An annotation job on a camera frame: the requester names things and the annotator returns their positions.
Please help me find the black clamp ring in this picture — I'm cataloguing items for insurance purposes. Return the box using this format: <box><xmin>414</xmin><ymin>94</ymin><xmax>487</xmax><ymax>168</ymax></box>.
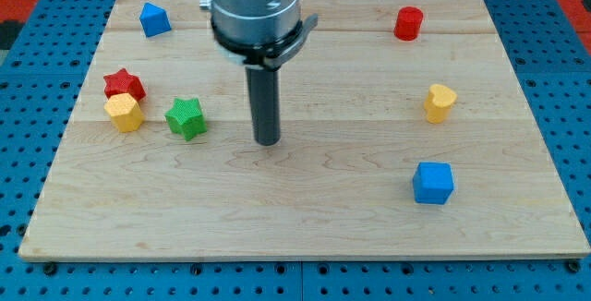
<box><xmin>211</xmin><ymin>13</ymin><xmax>320</xmax><ymax>72</ymax></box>

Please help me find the red cylinder block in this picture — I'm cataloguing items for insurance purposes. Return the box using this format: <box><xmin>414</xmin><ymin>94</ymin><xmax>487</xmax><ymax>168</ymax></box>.
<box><xmin>393</xmin><ymin>6</ymin><xmax>424</xmax><ymax>41</ymax></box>

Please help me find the wooden board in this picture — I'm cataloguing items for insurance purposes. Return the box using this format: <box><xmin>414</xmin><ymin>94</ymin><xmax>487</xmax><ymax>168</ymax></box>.
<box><xmin>19</xmin><ymin>0</ymin><xmax>590</xmax><ymax>262</ymax></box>

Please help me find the green star block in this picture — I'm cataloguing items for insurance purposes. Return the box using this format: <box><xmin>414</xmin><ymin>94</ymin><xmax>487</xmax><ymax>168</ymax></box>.
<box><xmin>164</xmin><ymin>98</ymin><xmax>208</xmax><ymax>141</ymax></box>

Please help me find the red star block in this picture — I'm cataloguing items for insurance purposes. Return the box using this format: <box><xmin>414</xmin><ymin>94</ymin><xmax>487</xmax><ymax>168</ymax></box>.
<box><xmin>103</xmin><ymin>68</ymin><xmax>146</xmax><ymax>101</ymax></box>

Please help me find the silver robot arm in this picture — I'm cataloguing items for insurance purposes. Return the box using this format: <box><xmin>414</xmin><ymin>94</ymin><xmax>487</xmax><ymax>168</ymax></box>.
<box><xmin>201</xmin><ymin>0</ymin><xmax>302</xmax><ymax>67</ymax></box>

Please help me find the blue triangular prism block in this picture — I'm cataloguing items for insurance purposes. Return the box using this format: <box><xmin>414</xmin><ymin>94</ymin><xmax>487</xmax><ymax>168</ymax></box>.
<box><xmin>139</xmin><ymin>3</ymin><xmax>172</xmax><ymax>38</ymax></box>

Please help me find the blue cube block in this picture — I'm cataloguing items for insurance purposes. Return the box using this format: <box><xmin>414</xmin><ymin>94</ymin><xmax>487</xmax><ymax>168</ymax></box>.
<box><xmin>412</xmin><ymin>162</ymin><xmax>455</xmax><ymax>205</ymax></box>

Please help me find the yellow heart block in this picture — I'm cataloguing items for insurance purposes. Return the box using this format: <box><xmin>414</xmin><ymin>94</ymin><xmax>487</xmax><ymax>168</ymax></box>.
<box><xmin>423</xmin><ymin>84</ymin><xmax>458</xmax><ymax>124</ymax></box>

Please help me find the yellow hexagon block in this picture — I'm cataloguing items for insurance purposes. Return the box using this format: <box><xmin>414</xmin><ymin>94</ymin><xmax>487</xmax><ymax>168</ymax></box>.
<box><xmin>103</xmin><ymin>93</ymin><xmax>144</xmax><ymax>133</ymax></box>

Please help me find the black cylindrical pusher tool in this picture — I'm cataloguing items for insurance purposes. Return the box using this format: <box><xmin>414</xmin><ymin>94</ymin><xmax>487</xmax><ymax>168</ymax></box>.
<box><xmin>246</xmin><ymin>68</ymin><xmax>281</xmax><ymax>146</ymax></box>

